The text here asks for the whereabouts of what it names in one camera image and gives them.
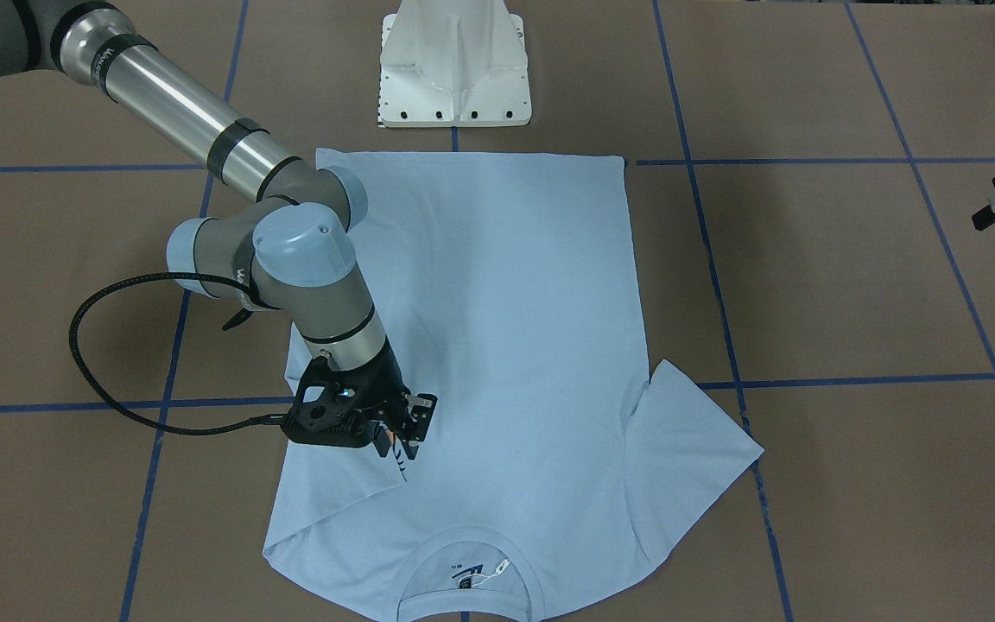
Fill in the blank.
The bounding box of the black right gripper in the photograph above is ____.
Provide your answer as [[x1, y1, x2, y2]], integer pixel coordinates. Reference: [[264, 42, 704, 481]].
[[281, 342, 438, 463]]

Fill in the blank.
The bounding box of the light blue t-shirt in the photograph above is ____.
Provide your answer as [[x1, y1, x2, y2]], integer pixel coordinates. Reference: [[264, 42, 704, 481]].
[[262, 149, 762, 621]]

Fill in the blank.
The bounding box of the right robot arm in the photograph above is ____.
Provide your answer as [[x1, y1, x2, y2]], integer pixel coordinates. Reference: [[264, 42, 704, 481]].
[[0, 1, 438, 460]]

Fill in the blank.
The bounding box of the black braided cable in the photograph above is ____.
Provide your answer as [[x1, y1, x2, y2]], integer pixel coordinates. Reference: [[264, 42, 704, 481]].
[[69, 273, 287, 435]]

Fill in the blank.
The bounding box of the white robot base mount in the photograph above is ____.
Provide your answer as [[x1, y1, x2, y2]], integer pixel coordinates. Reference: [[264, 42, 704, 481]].
[[377, 1, 533, 129]]

